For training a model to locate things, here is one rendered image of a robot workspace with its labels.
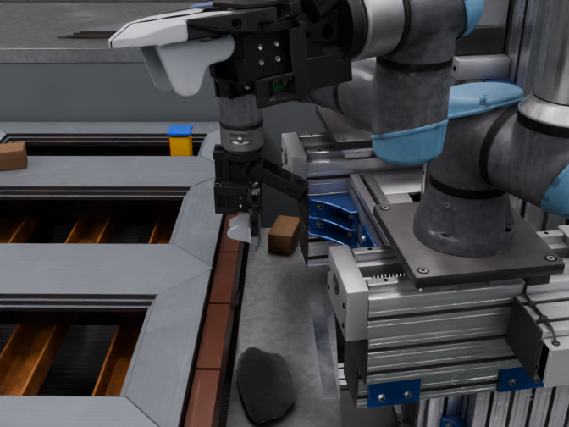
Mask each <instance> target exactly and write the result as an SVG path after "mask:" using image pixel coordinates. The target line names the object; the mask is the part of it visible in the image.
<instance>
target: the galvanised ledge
mask: <svg viewBox="0 0 569 427"><path fill-rule="evenodd" d="M270 230H271V228H261V244H260V246H259V248H258V249H257V250H256V251H255V252H253V251H252V249H251V243H250V246H249V252H248V259H247V266H246V278H245V284H244V291H243V298H242V304H241V311H240V324H239V330H238V337H237V344H236V351H235V363H234V370H233V377H232V383H231V390H230V397H229V409H228V416H227V423H226V427H342V418H341V405H340V380H339V366H338V353H337V340H336V327H335V314H334V308H333V306H332V303H331V301H330V298H329V294H328V292H327V290H328V265H318V266H309V267H308V266H306V263H305V260H304V257H303V255H302V252H301V248H300V238H299V240H298V242H297V243H296V247H295V249H294V251H293V253H292V254H288V253H282V252H270V251H269V250H268V232H269V231H270ZM321 301H323V304H324V310H325V315H326V320H327V326H328V332H329V342H330V347H331V353H332V359H333V364H334V374H335V380H336V385H337V391H338V397H339V398H323V393H322V386H321V379H320V373H319V366H318V353H317V347H316V340H315V333H314V326H313V320H312V307H311V302H321ZM249 347H257V348H259V349H261V350H262V351H265V352H270V353H278V354H280V355H281V356H282V357H284V359H285V360H286V361H287V363H288V364H289V366H290V370H291V373H292V375H293V378H294V382H295V385H296V400H295V402H294V404H293V405H292V406H291V407H289V408H288V409H287V410H286V412H285V414H284V415H283V417H280V418H276V419H271V420H269V421H266V422H263V423H256V422H254V421H253V420H252V419H251V418H250V416H249V414H248V412H247V410H246V405H245V403H244V400H243V398H242V395H241V393H240V386H239V381H238V373H237V367H238V357H239V356H240V354H241V353H242V352H244V351H245V350H246V349H247V348H249Z"/></svg>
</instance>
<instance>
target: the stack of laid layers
mask: <svg viewBox="0 0 569 427"><path fill-rule="evenodd" d="M206 136H207V134H191V139H192V145H201V146H200V150H199V153H198V155H197V156H200V155H201V152H202V148H203V144H204V141H205V139H206ZM22 141H24V142H25V145H169V136H167V134H7V135H6V136H5V137H4V138H3V139H2V140H1V141H0V144H3V143H12V142H22ZM189 190H190V187H107V186H0V200H183V202H182V204H181V208H180V212H179V215H178V218H177V220H176V223H175V226H174V230H173V233H172V236H171V239H170V242H169V244H173V241H174V236H175V233H176V230H177V228H178V225H179V221H180V217H181V214H182V212H183V209H184V206H185V201H186V198H187V196H188V193H189ZM224 218H225V213H223V216H222V220H221V225H220V229H219V233H218V240H217V245H216V249H215V253H214V257H213V265H212V267H213V268H212V269H211V273H210V277H209V281H208V285H207V293H206V297H205V302H204V305H203V310H202V317H201V322H200V325H199V330H198V334H197V338H196V345H195V350H194V354H193V359H192V363H191V370H190V374H189V379H188V383H187V387H186V391H185V399H184V403H183V407H182V411H181V415H180V423H179V427H183V424H184V420H185V412H186V408H187V403H188V399H189V395H190V390H191V382H192V378H193V374H194V369H195V365H196V357H197V353H198V348H199V344H200V340H201V336H202V328H203V324H204V319H205V315H206V311H207V303H208V298H209V294H210V290H211V285H212V281H213V273H214V269H215V264H216V260H217V256H218V248H219V243H220V239H221V235H222V230H223V226H224ZM155 297H156V295H82V294H0V311H20V312H146V317H145V320H144V323H143V325H142V328H141V333H140V335H139V338H138V341H137V343H136V346H135V351H134V354H133V357H132V359H131V362H130V366H129V369H128V372H127V375H126V378H125V381H124V385H123V388H122V391H121V393H120V397H125V395H124V394H125V392H126V389H127V386H128V384H129V381H130V376H131V373H132V370H133V368H134V364H135V360H136V357H137V354H138V352H139V348H140V345H141V341H142V338H143V335H144V332H145V329H146V325H147V322H148V319H149V316H150V313H151V311H152V306H153V303H154V300H155Z"/></svg>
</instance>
